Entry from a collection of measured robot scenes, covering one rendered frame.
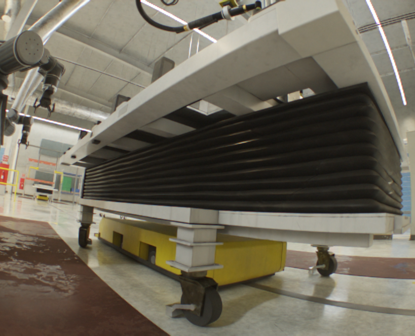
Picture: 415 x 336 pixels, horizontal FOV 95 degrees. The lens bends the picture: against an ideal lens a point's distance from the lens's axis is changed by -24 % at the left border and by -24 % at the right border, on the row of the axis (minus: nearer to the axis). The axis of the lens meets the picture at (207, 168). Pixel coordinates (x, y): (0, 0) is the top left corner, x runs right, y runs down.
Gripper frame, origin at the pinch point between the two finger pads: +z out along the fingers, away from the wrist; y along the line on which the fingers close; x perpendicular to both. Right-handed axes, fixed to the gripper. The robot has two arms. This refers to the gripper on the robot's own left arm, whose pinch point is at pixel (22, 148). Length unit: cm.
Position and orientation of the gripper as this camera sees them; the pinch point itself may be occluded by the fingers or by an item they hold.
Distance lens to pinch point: 315.9
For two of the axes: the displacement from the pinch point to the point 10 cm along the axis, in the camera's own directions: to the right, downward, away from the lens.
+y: -6.8, -1.8, -7.1
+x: 7.3, -0.7, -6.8
